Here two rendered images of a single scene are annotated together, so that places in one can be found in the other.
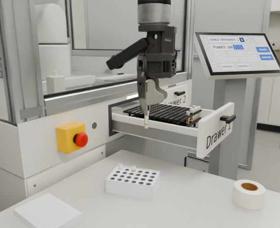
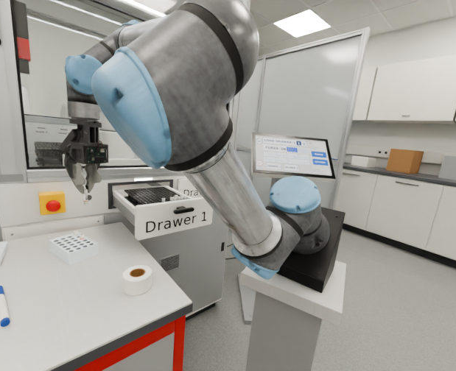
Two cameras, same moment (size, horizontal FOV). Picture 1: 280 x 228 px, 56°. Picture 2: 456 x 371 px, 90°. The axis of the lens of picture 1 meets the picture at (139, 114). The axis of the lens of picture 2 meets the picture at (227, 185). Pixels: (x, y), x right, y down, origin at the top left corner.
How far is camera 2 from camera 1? 0.60 m
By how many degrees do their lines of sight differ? 14
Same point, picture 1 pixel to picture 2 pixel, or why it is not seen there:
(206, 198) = (110, 274)
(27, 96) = (6, 165)
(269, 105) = (368, 212)
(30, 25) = (14, 112)
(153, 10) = (71, 107)
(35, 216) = not seen: outside the picture
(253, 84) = (331, 188)
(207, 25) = (295, 127)
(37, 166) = (15, 220)
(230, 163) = not seen: hidden behind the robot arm
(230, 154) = not seen: hidden behind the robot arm
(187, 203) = (88, 274)
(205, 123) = (139, 209)
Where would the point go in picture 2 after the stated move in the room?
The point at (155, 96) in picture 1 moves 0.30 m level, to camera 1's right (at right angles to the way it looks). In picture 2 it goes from (80, 178) to (177, 193)
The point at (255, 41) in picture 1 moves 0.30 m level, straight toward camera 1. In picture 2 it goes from (313, 146) to (296, 145)
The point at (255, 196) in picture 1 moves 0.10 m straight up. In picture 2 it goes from (128, 282) to (128, 244)
